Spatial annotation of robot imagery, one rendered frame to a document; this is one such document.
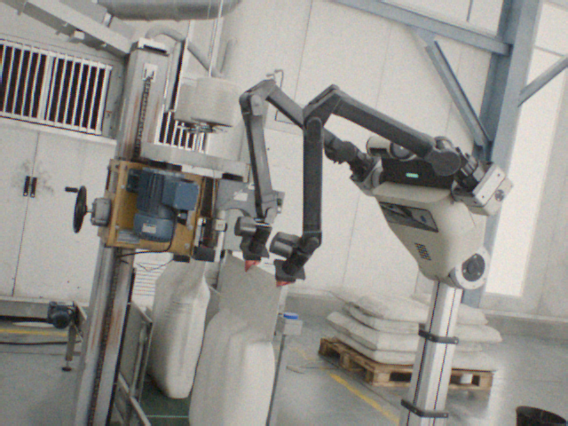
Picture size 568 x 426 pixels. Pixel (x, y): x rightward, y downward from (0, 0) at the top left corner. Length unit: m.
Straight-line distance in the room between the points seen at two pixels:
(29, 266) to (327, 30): 3.96
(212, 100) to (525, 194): 7.01
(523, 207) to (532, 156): 0.65
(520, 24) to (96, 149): 5.19
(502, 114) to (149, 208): 6.32
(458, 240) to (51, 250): 3.68
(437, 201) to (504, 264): 6.92
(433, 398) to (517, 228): 6.73
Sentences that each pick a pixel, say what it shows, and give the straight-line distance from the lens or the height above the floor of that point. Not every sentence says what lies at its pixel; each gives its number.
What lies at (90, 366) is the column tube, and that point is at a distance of 2.69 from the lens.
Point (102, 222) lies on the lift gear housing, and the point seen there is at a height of 1.10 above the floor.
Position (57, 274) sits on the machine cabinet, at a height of 0.40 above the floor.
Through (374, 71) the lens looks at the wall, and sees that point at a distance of 7.66.
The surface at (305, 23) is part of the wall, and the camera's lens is 7.31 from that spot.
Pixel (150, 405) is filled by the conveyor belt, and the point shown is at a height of 0.38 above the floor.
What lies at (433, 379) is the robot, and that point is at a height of 0.80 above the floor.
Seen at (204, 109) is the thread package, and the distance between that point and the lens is 2.39.
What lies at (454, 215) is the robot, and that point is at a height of 1.36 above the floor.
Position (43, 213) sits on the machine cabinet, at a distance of 5.23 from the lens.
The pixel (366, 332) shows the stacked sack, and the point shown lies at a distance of 5.27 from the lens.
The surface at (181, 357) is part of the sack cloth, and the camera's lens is 2.98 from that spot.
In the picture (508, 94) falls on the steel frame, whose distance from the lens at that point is 8.29.
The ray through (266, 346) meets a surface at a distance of 2.30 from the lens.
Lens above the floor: 1.36
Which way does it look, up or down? 3 degrees down
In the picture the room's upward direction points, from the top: 10 degrees clockwise
